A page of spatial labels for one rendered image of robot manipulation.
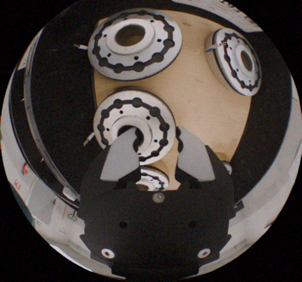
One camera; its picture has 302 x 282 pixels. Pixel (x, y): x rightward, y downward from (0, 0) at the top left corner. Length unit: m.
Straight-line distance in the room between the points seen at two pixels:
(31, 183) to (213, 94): 3.39
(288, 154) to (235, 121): 2.87
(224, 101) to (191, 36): 0.10
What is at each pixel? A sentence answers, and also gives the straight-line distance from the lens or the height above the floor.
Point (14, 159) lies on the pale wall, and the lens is 3.12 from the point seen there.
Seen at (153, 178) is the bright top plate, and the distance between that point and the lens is 0.18.
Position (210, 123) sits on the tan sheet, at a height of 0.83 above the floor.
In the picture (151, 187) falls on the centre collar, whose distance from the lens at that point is 0.19.
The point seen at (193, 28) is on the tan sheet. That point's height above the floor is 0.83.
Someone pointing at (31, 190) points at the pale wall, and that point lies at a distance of 3.32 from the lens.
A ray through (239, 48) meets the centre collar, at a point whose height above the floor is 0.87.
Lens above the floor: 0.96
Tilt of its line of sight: 60 degrees down
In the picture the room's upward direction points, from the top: 175 degrees counter-clockwise
